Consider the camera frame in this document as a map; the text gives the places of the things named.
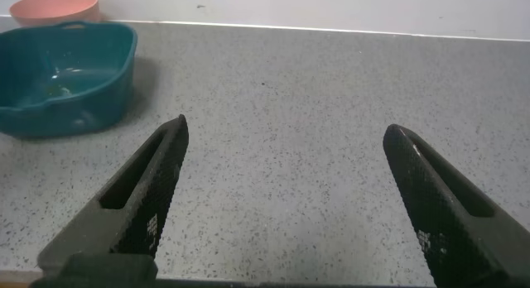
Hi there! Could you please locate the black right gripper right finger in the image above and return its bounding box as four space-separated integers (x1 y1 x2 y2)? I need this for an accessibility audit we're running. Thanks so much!
382 123 530 288

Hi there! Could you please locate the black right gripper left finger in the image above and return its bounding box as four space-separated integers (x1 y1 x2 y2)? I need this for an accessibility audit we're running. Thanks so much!
36 113 190 276

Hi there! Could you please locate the teal square plastic basin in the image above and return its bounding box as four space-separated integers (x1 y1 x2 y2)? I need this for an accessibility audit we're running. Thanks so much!
0 20 138 139

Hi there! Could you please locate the pink bowl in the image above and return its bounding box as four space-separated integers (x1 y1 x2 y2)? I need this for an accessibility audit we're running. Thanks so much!
8 0 101 27

